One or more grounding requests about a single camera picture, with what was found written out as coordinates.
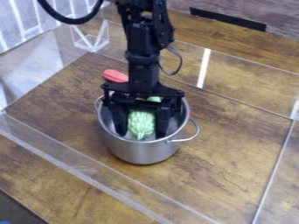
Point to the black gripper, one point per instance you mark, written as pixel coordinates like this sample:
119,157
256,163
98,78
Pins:
142,92

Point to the green bumpy toy gourd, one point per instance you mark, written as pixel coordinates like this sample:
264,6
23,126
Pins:
141,124

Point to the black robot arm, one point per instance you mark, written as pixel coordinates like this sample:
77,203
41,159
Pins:
149,35

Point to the silver metal pot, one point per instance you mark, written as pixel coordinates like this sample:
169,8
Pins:
151,150

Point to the red handled utensil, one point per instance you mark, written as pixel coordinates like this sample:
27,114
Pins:
115,76

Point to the clear acrylic corner bracket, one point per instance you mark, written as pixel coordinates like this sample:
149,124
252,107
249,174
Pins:
89,42

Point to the black strip on wall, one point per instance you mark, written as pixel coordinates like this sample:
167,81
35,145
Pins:
229,19

